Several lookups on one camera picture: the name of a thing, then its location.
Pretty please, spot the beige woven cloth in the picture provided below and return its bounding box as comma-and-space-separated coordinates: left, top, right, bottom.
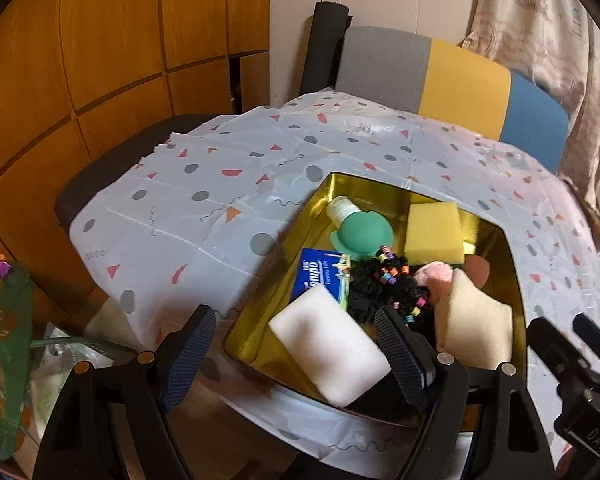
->
432, 270, 513, 363

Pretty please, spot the black rolled mat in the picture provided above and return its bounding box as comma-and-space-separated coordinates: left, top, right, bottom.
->
300, 0, 353, 96

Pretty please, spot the black hairpiece with coloured beads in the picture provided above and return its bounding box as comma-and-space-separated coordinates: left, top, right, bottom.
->
360, 245, 438, 346

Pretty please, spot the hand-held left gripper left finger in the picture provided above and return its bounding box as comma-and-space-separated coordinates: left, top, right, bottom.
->
32, 305, 217, 480

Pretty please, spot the wooden wardrobe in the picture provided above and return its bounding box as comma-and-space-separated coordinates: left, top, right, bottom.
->
0, 0, 271, 321

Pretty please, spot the white foam sponge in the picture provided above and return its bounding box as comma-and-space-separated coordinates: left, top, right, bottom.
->
268, 284, 392, 407

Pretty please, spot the clear plastic bag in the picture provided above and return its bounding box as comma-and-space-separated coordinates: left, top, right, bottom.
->
30, 322, 131, 441

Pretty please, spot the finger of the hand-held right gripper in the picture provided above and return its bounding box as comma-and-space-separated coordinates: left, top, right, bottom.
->
526, 316, 586, 388
571, 312, 600, 373

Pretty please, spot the printed plastic tablecloth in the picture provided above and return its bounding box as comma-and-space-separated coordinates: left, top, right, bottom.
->
69, 89, 600, 471

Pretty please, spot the printed pink curtain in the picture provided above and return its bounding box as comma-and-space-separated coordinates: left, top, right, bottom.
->
460, 0, 600, 231

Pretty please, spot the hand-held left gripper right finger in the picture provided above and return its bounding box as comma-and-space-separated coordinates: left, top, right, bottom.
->
375, 305, 553, 480

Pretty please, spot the black scrunchie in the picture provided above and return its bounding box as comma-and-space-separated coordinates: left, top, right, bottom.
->
349, 262, 381, 323

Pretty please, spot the pink towel with navy band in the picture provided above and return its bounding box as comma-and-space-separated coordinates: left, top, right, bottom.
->
412, 261, 456, 306

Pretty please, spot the grey yellow blue sofa back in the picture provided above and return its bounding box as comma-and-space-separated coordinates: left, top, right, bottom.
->
334, 26, 570, 176

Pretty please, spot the brown round ball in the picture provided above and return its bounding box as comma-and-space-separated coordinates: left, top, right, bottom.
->
462, 255, 488, 288

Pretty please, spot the blue tissue packet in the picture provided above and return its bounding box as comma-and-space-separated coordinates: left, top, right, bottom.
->
291, 247, 353, 306

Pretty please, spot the gold metal tin box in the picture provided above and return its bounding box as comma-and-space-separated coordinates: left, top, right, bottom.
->
222, 171, 531, 428

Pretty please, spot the green silicone lid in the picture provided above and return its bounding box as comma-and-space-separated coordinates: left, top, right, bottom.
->
326, 196, 395, 252

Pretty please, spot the yellow and green scrubbing sponge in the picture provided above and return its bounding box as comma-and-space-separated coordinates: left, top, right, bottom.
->
404, 201, 466, 267

